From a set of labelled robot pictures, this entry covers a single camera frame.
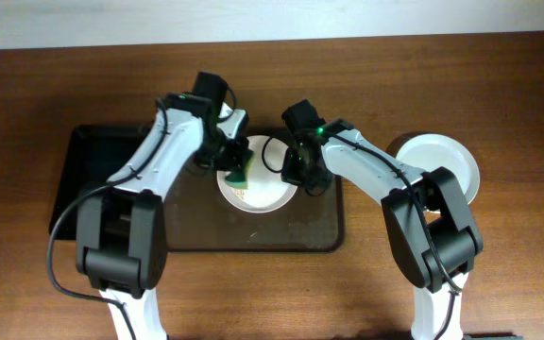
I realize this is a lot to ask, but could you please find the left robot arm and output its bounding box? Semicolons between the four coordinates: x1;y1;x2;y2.
75;93;252;339

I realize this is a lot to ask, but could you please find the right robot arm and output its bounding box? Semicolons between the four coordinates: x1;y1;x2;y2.
280;118;484;339

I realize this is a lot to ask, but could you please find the white plate with stain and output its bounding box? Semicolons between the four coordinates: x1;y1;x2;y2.
392;133;481;204

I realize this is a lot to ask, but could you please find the green yellow sponge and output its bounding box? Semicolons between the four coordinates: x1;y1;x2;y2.
224;151;254;190

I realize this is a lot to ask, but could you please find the pink white plate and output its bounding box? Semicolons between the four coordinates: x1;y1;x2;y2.
216;135;297;213

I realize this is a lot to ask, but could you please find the black tray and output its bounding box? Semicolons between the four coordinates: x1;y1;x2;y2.
48;125;150;232

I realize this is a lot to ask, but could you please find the brown serving tray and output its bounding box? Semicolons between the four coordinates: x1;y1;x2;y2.
158;124;347;253

